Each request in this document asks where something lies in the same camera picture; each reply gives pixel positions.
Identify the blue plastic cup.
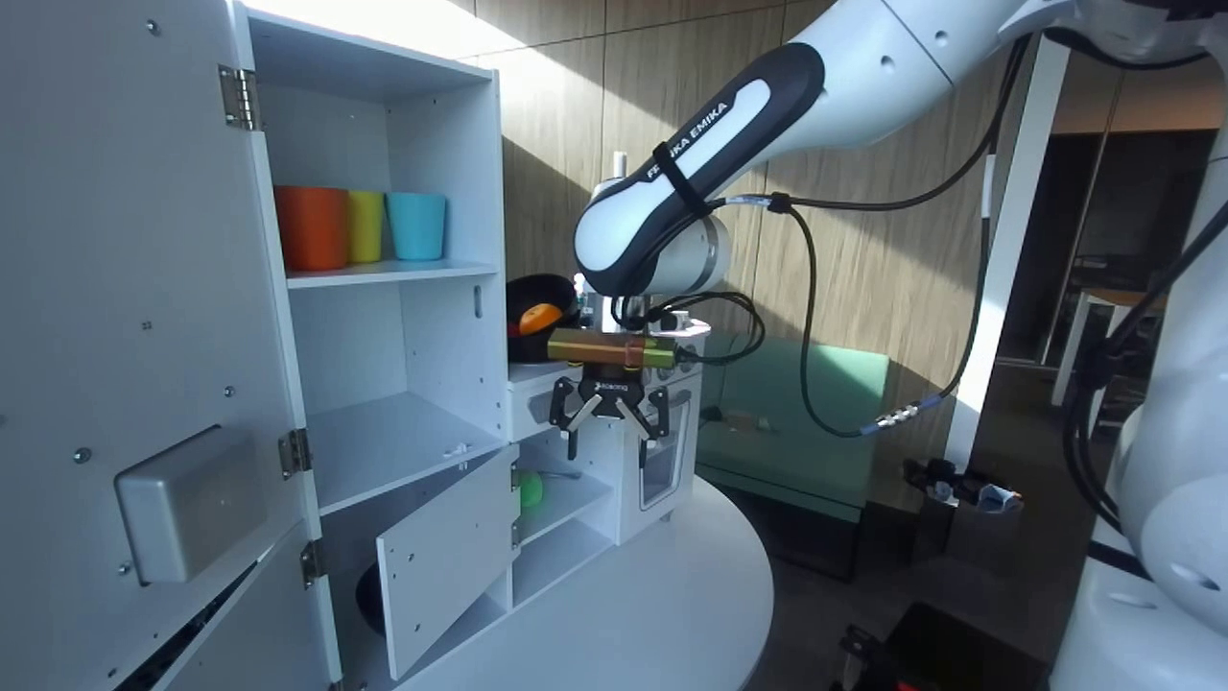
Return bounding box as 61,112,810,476
383,189,455,265

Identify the white oven door with window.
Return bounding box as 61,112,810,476
630,381,707,517

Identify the white toy kitchen body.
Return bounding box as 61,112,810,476
236,0,707,691

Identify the black toy pot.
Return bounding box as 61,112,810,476
507,267,580,367

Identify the short black camera cable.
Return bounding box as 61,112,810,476
639,289,773,367

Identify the long black cable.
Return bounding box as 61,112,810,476
734,33,1039,443

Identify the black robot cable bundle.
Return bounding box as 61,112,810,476
1058,189,1228,581

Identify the green sofa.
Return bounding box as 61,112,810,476
695,336,897,528

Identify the orange toy food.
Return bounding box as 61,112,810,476
515,301,567,343

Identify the white round table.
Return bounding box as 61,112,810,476
382,476,781,691

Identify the gold wrist camera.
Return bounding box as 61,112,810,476
546,327,682,377

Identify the yellow plastic cup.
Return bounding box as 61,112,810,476
343,189,389,267

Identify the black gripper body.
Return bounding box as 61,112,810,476
580,366,652,418

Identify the black floor box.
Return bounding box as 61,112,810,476
836,595,1053,691

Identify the white large fridge door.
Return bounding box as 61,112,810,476
0,0,324,691

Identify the orange plastic cup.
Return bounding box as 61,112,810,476
273,185,354,276

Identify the green toy ball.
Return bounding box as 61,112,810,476
511,468,551,522

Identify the black floor device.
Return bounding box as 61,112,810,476
902,453,1030,522

